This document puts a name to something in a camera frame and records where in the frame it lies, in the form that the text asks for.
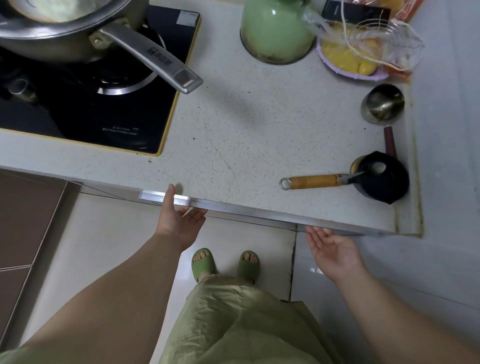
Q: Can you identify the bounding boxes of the person's left hand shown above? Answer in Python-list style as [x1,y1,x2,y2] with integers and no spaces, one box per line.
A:
[154,184,209,253]

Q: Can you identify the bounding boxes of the person's right hand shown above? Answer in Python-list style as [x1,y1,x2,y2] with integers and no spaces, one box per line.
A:
[305,226,370,284]

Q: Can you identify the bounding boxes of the person's left forearm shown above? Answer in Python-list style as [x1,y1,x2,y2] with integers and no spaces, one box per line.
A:
[0,233,188,364]

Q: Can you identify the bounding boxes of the person's right forearm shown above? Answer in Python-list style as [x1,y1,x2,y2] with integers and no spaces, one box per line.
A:
[330,265,480,364]

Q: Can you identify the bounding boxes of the green slipper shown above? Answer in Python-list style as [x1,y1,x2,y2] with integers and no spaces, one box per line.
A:
[191,247,218,284]
[236,250,261,284]

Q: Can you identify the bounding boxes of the black glass gas cooktop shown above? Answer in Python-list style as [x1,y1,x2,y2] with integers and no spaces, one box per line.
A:
[0,4,202,157]

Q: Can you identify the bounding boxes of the light green skirt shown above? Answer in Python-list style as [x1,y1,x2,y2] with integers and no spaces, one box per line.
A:
[157,275,337,364]

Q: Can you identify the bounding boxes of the steel cup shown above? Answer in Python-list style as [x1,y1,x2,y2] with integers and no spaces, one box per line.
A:
[360,83,406,125]

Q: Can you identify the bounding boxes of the purple plastic plate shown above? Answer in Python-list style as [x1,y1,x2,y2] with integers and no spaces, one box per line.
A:
[317,35,391,82]

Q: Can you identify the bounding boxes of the yellow food pieces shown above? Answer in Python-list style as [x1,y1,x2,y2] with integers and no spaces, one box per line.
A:
[321,22,380,76]

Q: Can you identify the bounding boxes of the green enamel kettle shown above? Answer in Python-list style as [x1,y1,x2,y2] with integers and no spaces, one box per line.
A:
[239,0,318,65]

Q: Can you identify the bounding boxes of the clear plastic bag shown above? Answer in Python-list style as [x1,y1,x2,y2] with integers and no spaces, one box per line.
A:
[303,7,427,74]

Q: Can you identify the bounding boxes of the pale food in pan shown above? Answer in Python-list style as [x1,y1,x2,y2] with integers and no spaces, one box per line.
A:
[7,0,126,24]

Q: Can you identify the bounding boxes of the black box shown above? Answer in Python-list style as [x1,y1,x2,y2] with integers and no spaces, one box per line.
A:
[320,0,392,28]

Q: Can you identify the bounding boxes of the orange packet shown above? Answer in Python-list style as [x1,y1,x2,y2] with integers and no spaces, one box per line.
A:
[377,0,425,24]

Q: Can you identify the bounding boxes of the black pot with brown handle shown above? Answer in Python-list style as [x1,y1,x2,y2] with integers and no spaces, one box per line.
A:
[349,125,410,205]

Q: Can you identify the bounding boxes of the steel pan with long handle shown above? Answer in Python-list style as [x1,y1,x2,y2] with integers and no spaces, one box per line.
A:
[0,0,204,95]

